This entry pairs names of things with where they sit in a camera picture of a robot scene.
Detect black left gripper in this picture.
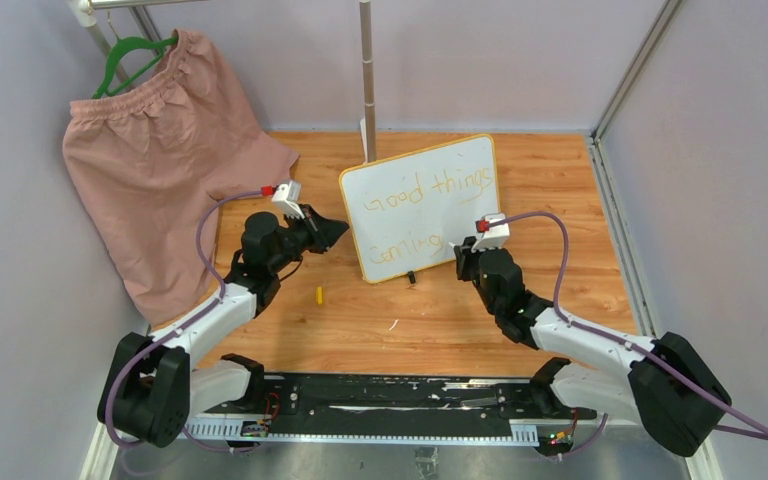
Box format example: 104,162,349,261
268,205,348,275

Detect yellow framed whiteboard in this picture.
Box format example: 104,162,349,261
338,134,501,284

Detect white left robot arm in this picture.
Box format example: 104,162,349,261
97,204,349,448

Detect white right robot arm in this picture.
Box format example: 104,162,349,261
453,237,732,457

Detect pink cloth shorts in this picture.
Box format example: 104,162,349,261
62,29,298,325

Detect metal stand pole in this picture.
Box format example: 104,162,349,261
359,0,377,163

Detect green clothes hanger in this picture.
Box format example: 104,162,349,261
90,34,180,101

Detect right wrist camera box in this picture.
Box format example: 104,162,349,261
471,212,510,252

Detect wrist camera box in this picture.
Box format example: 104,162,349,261
471,212,510,252
260,180,304,219

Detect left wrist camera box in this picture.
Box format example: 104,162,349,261
260,180,304,219

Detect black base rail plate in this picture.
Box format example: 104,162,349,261
187,372,598,446

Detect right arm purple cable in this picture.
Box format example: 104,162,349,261
486,211,768,444

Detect aluminium frame post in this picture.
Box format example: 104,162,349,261
590,0,684,144

